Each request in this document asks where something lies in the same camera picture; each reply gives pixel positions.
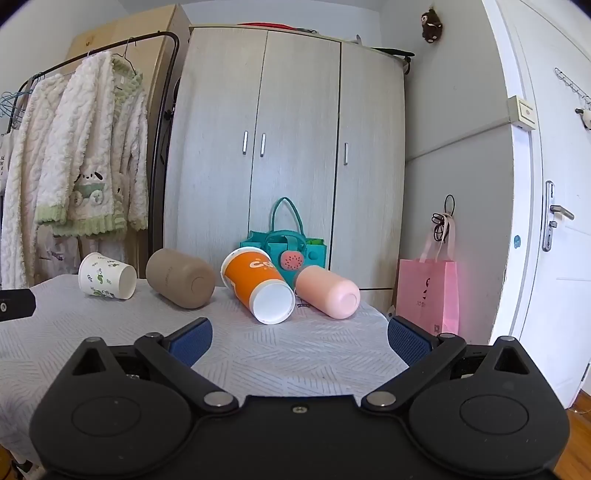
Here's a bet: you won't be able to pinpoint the orange paper cup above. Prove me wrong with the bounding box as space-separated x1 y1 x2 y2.
220 246 297 325

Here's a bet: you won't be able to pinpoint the pink paper shopping bag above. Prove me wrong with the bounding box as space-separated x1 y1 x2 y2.
397 215 461 337

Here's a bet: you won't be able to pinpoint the silver door handle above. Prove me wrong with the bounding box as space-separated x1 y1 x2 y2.
542 180 576 253

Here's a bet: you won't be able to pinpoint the black clothes rack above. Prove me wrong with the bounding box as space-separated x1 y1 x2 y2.
17 30 182 260

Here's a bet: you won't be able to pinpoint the brown plush toy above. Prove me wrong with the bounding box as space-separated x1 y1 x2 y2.
419 8 445 45

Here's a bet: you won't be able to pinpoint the light wood-grain wardrobe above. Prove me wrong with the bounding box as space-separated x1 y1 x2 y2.
163 25 407 292

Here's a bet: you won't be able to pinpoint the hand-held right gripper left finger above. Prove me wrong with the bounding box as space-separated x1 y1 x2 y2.
60 318 238 414

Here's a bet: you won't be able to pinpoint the teal felt handbag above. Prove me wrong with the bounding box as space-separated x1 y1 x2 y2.
239 197 328 289

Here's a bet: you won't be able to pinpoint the white fluffy robe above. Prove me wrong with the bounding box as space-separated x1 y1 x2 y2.
0 74 85 289

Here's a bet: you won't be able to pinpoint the white patterned tablecloth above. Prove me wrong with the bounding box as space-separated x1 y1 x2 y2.
0 273 410 464

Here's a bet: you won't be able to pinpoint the pink plastic cup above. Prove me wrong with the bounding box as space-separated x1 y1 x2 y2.
294 266 361 319

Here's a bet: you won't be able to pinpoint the white door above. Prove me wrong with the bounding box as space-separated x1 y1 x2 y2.
481 0 591 409

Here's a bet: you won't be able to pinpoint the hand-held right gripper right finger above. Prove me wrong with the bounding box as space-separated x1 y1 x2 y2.
361 316 543 414

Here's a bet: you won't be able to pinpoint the black cords on hook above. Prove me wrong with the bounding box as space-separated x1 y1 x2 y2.
431 194 457 243

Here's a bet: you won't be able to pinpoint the blue wire hangers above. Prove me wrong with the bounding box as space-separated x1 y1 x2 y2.
0 89 29 131

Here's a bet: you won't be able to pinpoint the white green-print paper cup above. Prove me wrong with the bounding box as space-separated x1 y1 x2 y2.
78 252 138 301

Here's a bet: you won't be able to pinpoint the white light switch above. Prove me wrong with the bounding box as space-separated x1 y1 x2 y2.
506 95 537 132

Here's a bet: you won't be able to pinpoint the tan wooden cabinet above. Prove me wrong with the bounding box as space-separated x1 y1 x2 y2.
64 4 193 118

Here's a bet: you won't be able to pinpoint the black object on wardrobe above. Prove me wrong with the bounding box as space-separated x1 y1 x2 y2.
373 45 415 75

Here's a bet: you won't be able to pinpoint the white robe with green trim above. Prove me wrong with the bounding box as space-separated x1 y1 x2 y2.
34 51 150 239

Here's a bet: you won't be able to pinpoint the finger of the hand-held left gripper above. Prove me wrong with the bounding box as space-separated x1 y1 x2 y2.
0 289 37 323

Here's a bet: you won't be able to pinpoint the tan plastic cup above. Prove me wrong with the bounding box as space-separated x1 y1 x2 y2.
145 248 217 309

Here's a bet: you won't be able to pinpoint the metal wall hook rack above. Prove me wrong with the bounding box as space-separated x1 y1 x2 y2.
553 67 591 107

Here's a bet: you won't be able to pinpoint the dark wire hanger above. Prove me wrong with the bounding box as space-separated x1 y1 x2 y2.
111 38 140 77

